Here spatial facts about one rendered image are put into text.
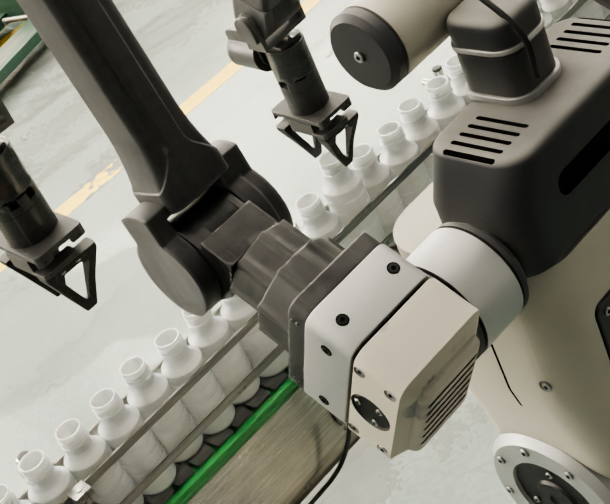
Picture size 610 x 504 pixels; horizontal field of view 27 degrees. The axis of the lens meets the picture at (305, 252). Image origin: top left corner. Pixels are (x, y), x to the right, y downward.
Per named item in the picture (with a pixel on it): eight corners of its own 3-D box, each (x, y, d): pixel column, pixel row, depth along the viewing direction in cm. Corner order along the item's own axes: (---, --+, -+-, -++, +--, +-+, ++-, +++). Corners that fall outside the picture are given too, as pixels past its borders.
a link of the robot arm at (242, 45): (246, 20, 159) (291, -19, 162) (191, 9, 167) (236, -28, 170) (281, 95, 166) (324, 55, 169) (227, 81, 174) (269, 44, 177)
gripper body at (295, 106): (304, 94, 178) (286, 51, 174) (354, 106, 171) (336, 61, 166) (274, 121, 175) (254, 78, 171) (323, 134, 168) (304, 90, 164)
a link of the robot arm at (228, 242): (246, 278, 92) (294, 233, 94) (147, 203, 96) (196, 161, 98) (248, 339, 100) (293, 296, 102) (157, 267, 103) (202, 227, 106)
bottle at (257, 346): (259, 386, 177) (211, 302, 168) (250, 362, 182) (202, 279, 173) (297, 367, 177) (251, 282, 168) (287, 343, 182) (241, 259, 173)
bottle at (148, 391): (179, 429, 176) (126, 347, 167) (212, 434, 173) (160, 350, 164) (157, 462, 173) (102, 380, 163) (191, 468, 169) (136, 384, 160)
